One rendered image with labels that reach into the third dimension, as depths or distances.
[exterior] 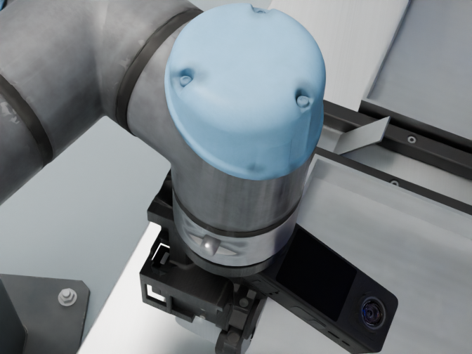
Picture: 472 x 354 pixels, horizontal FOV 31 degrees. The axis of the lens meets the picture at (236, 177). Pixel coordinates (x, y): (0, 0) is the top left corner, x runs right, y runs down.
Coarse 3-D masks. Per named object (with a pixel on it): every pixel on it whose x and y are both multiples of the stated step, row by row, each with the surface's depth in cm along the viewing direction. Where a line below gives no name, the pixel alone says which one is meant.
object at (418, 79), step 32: (416, 0) 95; (448, 0) 95; (416, 32) 92; (448, 32) 92; (384, 64) 90; (416, 64) 90; (448, 64) 90; (384, 96) 88; (416, 96) 88; (448, 96) 88; (416, 128) 83; (448, 128) 86
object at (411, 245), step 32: (320, 160) 79; (320, 192) 81; (352, 192) 81; (384, 192) 79; (320, 224) 80; (352, 224) 80; (384, 224) 80; (416, 224) 80; (448, 224) 79; (352, 256) 78; (384, 256) 78; (416, 256) 78; (448, 256) 78; (416, 288) 77; (448, 288) 77; (288, 320) 74; (416, 320) 75; (448, 320) 75; (256, 352) 73; (288, 352) 73; (320, 352) 73; (384, 352) 73; (416, 352) 74; (448, 352) 74
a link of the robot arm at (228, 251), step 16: (176, 208) 48; (176, 224) 50; (192, 224) 47; (288, 224) 47; (192, 240) 48; (208, 240) 47; (224, 240) 46; (240, 240) 46; (256, 240) 46; (272, 240) 47; (208, 256) 49; (224, 256) 48; (240, 256) 48; (256, 256) 48
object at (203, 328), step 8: (176, 320) 65; (184, 320) 64; (200, 320) 63; (192, 328) 65; (200, 328) 64; (208, 328) 63; (216, 328) 62; (208, 336) 65; (216, 336) 64; (248, 344) 66
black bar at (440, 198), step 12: (312, 156) 81; (324, 156) 81; (336, 156) 81; (360, 168) 81; (372, 168) 81; (384, 180) 80; (396, 180) 80; (420, 192) 80; (432, 192) 80; (456, 204) 79; (468, 204) 79
